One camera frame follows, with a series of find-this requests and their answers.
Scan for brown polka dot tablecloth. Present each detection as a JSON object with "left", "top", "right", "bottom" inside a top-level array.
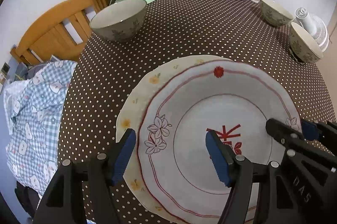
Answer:
[{"left": 58, "top": 0, "right": 336, "bottom": 162}]

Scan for white fan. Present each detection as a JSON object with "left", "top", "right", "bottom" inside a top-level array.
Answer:
[{"left": 295, "top": 7, "right": 329, "bottom": 52}]

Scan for red patterned white plate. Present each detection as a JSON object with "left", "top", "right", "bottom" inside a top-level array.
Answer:
[{"left": 137, "top": 60, "right": 301, "bottom": 223}]

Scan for wall socket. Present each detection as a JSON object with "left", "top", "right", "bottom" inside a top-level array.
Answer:
[{"left": 1, "top": 63, "right": 10, "bottom": 74}]

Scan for blue checked bedding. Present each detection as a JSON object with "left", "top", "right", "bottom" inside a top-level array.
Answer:
[{"left": 3, "top": 60, "right": 77, "bottom": 195}]

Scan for round yellow floral plate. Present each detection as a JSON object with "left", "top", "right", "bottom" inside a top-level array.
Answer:
[{"left": 116, "top": 55, "right": 222, "bottom": 223}]

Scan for grey floral bowl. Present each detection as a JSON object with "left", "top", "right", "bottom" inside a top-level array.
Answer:
[{"left": 90, "top": 0, "right": 147, "bottom": 42}]

